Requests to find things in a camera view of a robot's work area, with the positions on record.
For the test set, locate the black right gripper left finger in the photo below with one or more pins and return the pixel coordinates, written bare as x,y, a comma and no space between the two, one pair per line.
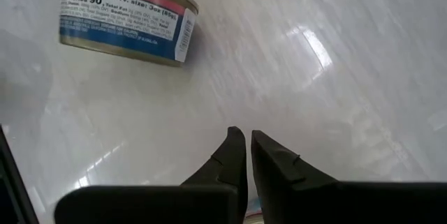
223,175

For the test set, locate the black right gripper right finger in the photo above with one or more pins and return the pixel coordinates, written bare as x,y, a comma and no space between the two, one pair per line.
297,189

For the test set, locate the gold-lid salmon can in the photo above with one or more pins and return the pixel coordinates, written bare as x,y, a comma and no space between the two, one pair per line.
253,218
122,18

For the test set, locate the black metal table frame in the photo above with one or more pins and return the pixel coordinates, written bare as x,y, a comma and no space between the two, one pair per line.
10,196

